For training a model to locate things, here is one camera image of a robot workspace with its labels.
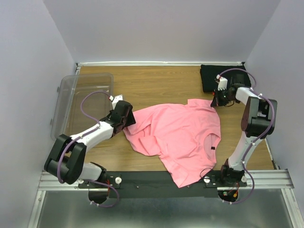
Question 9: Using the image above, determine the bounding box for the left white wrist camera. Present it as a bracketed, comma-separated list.
[109, 95, 123, 109]

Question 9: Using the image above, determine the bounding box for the pink t shirt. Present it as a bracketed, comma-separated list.
[124, 99, 221, 188]

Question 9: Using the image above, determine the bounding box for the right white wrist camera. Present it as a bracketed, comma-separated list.
[215, 75, 228, 91]

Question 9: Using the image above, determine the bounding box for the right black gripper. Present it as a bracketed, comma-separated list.
[210, 87, 235, 107]

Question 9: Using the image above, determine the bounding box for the clear plastic bin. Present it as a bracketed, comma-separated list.
[51, 73, 114, 140]

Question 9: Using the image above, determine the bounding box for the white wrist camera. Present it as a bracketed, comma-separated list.
[215, 75, 228, 91]
[109, 95, 123, 109]

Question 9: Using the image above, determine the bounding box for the folded black t shirt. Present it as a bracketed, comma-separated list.
[200, 65, 251, 93]

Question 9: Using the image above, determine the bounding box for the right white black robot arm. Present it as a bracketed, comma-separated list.
[210, 71, 278, 186]

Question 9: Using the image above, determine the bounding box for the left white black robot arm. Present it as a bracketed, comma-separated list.
[44, 100, 135, 188]

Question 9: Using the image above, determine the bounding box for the aluminium frame rail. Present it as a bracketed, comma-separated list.
[28, 170, 304, 228]

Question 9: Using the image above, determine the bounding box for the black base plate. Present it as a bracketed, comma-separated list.
[78, 170, 247, 203]

